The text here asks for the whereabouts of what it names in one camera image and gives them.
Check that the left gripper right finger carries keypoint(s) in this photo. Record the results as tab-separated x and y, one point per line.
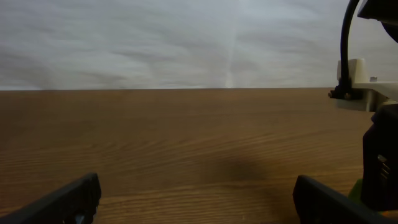
323	205

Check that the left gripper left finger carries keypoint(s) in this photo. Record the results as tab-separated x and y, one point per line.
62	205

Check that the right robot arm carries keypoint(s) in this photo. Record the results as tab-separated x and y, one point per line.
385	12

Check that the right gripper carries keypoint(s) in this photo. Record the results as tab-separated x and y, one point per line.
385	123

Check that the green cube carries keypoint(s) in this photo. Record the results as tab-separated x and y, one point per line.
356	193

